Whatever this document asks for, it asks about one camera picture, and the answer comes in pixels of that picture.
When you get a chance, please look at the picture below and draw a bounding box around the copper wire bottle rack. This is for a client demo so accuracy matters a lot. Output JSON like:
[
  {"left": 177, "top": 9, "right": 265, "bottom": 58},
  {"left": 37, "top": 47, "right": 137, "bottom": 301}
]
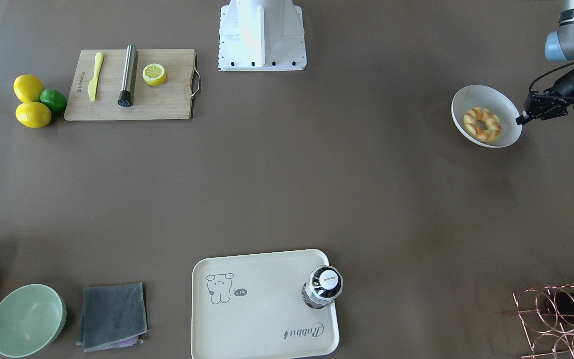
[{"left": 512, "top": 283, "right": 574, "bottom": 359}]

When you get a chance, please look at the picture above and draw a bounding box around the wooden cutting board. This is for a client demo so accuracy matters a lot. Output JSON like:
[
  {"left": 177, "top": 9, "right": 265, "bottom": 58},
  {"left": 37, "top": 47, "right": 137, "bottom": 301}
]
[{"left": 64, "top": 48, "right": 196, "bottom": 121}]

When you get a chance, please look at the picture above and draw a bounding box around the yellow lemon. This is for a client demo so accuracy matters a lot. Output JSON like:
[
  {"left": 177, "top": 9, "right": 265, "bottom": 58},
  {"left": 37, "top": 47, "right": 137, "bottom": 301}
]
[
  {"left": 13, "top": 74, "right": 45, "bottom": 103},
  {"left": 15, "top": 102, "right": 52, "bottom": 129}
]

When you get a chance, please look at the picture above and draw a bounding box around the yellow plastic knife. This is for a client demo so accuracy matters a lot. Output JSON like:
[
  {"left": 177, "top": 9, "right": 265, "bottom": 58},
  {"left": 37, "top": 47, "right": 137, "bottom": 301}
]
[{"left": 87, "top": 52, "right": 105, "bottom": 102}]

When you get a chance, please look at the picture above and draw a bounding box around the white plate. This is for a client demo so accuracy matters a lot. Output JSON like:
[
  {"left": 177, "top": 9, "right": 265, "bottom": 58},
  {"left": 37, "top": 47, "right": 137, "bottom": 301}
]
[{"left": 451, "top": 85, "right": 522, "bottom": 148}]

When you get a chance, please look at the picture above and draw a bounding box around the cream serving tray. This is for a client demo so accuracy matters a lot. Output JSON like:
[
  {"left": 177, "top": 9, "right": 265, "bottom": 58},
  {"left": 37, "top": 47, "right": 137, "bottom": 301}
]
[{"left": 191, "top": 248, "right": 340, "bottom": 359}]

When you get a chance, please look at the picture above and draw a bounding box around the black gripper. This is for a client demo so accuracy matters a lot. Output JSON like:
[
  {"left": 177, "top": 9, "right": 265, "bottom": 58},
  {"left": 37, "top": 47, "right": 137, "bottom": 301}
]
[{"left": 516, "top": 90, "right": 574, "bottom": 126}]

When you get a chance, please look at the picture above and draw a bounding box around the green lime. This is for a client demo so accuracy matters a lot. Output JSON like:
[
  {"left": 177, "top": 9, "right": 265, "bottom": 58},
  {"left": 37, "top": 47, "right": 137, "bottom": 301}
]
[{"left": 39, "top": 89, "right": 68, "bottom": 112}]

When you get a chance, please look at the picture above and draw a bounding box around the red drink bottle on tray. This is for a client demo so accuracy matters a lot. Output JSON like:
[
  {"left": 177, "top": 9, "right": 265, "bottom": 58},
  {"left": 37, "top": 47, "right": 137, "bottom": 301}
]
[{"left": 301, "top": 265, "right": 344, "bottom": 309}]

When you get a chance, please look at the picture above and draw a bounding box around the grey folded cloth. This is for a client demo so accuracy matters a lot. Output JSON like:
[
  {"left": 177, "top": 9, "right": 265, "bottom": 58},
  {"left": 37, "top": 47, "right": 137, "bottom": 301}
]
[{"left": 77, "top": 282, "right": 148, "bottom": 352}]

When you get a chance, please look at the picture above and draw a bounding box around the mint green bowl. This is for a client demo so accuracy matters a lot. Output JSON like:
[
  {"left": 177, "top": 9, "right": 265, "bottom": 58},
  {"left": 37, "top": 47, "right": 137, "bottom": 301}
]
[{"left": 0, "top": 284, "right": 67, "bottom": 358}]

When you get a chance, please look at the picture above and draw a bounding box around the half lemon slice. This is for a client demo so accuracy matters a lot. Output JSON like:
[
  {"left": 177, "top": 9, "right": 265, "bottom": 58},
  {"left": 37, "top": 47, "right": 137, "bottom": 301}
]
[{"left": 142, "top": 63, "right": 167, "bottom": 86}]

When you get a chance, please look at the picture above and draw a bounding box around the glazed yellow donut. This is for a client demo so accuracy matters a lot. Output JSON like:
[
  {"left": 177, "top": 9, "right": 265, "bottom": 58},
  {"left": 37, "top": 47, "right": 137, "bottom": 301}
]
[{"left": 462, "top": 107, "right": 503, "bottom": 143}]

